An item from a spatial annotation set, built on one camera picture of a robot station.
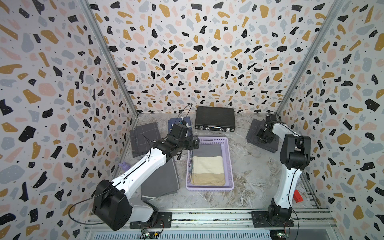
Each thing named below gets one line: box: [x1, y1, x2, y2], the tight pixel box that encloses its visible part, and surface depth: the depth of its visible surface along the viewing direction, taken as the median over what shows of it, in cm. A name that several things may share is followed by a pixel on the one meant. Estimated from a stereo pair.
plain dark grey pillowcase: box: [141, 157, 179, 201], surface depth 85 cm
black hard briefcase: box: [194, 106, 236, 132], surface depth 115 cm
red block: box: [293, 189, 304, 203], surface depth 82 cm
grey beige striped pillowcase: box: [191, 144, 226, 186], surface depth 92 cm
